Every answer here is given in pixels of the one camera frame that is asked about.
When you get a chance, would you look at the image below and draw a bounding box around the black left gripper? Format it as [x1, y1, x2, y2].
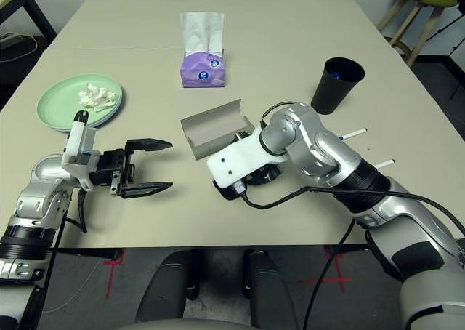
[89, 137, 174, 200]

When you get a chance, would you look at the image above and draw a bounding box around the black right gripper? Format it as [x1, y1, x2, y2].
[245, 164, 283, 187]

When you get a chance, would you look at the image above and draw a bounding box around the grey glasses case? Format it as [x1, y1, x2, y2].
[180, 97, 256, 161]

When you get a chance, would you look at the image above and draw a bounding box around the white tissue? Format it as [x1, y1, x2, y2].
[78, 83, 118, 112]

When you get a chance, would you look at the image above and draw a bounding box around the green plate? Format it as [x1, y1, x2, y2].
[36, 73, 126, 132]

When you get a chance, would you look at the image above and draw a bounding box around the black cup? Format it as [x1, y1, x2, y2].
[310, 56, 366, 116]

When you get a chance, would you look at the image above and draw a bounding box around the black table foot bar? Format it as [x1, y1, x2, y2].
[54, 247, 123, 261]
[324, 243, 370, 255]

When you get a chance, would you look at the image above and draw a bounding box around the purple tissue pack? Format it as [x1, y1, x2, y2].
[179, 11, 227, 89]

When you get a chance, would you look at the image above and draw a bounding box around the dark grey right robot leg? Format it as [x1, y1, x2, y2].
[243, 249, 299, 330]

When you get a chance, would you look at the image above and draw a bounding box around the dark grey robot leg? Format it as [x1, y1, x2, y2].
[243, 249, 299, 330]
[136, 250, 201, 322]

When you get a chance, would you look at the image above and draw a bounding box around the dark grey left robot leg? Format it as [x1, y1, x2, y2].
[136, 250, 201, 322]

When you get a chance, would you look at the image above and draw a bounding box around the grey robot torso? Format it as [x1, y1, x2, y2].
[116, 318, 262, 330]

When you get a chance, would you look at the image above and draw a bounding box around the grey power strip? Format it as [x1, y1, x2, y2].
[0, 32, 25, 49]

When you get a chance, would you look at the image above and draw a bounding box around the black tripod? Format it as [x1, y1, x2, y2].
[423, 13, 465, 98]

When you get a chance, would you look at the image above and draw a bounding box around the green stool with wooden legs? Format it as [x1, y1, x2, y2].
[377, 0, 461, 68]

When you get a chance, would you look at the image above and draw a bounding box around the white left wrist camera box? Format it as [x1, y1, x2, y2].
[60, 110, 101, 193]

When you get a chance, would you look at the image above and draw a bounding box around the black left wrist camera cable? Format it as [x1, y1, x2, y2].
[21, 188, 90, 330]

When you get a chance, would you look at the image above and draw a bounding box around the black hanging cable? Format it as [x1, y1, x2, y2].
[303, 217, 359, 330]

